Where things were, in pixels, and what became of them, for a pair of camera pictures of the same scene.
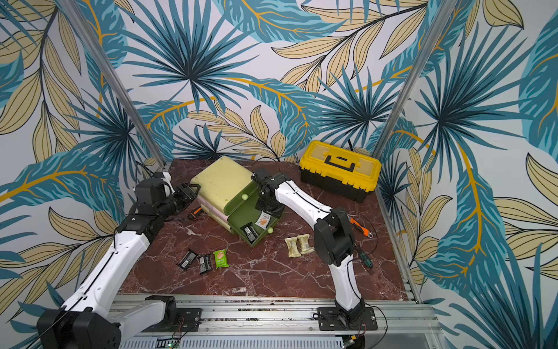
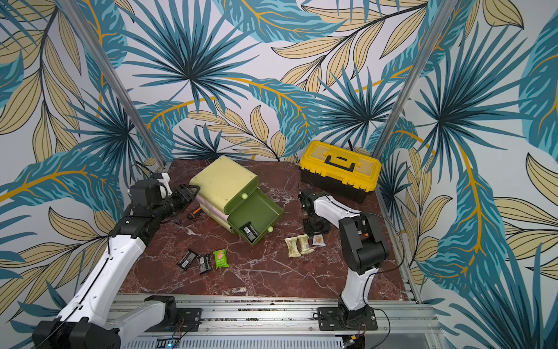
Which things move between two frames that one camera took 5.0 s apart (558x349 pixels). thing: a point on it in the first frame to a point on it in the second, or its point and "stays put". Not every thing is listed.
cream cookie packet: [304, 246] stays put
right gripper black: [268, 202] to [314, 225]
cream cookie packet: [293, 250] stays put
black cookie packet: [187, 259] stays put
